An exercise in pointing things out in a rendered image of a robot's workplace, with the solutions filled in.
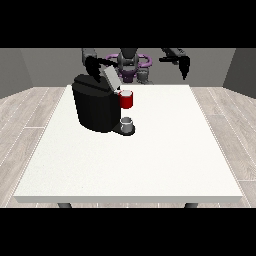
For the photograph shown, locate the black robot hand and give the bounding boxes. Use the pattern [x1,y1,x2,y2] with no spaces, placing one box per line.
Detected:
[158,54,192,81]
[83,55,117,83]

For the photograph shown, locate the pale grey machine lid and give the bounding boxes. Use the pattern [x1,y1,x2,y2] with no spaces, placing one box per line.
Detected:
[102,65,122,92]

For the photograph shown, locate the small grey cup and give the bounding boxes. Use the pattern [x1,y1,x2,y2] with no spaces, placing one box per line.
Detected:
[119,116,135,134]

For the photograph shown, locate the black coffee machine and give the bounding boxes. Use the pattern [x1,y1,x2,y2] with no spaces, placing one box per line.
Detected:
[71,73,136,136]

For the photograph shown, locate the grey robot trunk purple rings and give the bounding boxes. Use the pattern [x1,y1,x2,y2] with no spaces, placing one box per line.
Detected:
[105,48,155,86]

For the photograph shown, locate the red pod holder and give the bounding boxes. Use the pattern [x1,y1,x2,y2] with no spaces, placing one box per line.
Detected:
[118,89,135,110]

